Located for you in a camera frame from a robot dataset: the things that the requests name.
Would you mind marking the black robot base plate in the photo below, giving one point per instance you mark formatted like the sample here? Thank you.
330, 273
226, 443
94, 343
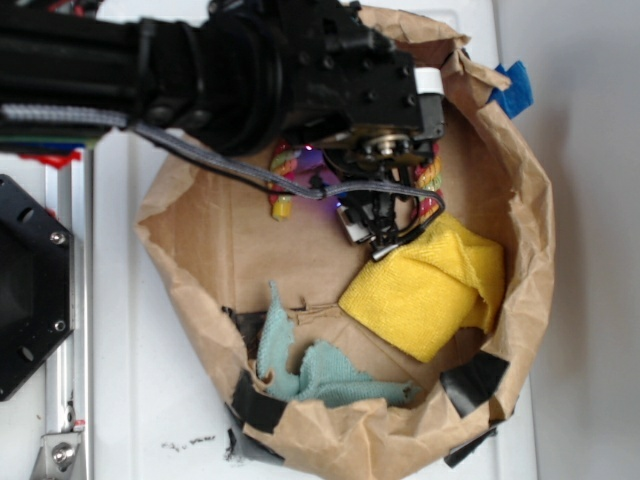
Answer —
36, 267

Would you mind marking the blue tape piece right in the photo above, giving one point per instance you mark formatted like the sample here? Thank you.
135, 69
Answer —
519, 96

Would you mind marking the white plastic tray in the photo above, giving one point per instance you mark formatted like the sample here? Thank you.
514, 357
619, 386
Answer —
156, 415

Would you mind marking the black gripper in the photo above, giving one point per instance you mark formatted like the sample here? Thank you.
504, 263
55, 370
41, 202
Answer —
362, 101

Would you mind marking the aluminium extrusion rail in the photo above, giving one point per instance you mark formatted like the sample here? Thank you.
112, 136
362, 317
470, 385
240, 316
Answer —
69, 193

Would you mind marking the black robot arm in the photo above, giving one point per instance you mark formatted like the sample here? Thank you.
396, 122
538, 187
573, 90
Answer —
215, 95

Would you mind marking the brown paper bag container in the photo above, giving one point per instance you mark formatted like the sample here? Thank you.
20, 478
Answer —
217, 249

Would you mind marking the yellow microfiber cloth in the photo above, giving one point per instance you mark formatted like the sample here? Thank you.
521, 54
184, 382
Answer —
421, 294

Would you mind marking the metal corner bracket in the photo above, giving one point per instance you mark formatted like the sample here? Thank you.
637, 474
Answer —
61, 456

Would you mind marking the multicolored twisted rope toy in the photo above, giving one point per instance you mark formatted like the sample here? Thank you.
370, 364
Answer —
432, 177

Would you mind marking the teal microfiber cloth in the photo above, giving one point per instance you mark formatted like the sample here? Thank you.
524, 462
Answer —
325, 374

